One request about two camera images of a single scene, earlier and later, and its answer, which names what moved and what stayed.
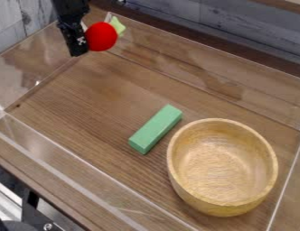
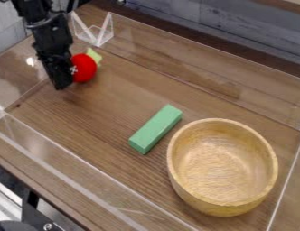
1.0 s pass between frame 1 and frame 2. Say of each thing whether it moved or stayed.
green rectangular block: stayed
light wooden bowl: stayed
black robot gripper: moved
